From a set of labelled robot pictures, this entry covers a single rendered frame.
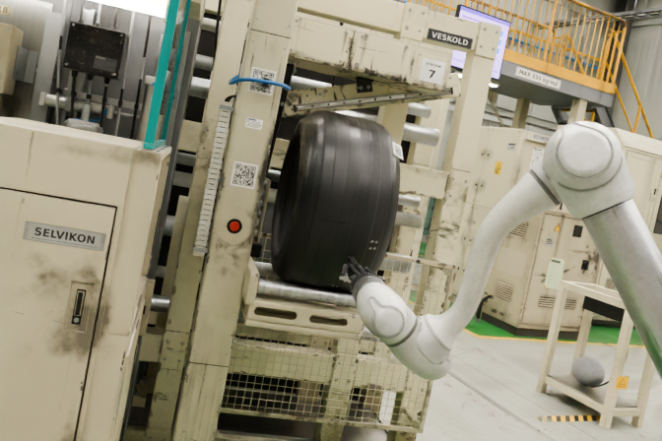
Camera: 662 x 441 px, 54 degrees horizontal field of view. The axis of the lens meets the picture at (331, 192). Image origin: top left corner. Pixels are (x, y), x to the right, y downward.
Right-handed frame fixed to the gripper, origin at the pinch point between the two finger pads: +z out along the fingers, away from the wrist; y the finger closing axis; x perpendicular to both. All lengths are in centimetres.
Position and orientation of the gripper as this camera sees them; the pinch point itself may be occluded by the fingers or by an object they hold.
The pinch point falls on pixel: (352, 265)
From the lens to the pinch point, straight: 188.9
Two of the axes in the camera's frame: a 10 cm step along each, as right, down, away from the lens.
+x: -2.1, 9.6, 1.8
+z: -1.8, -2.2, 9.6
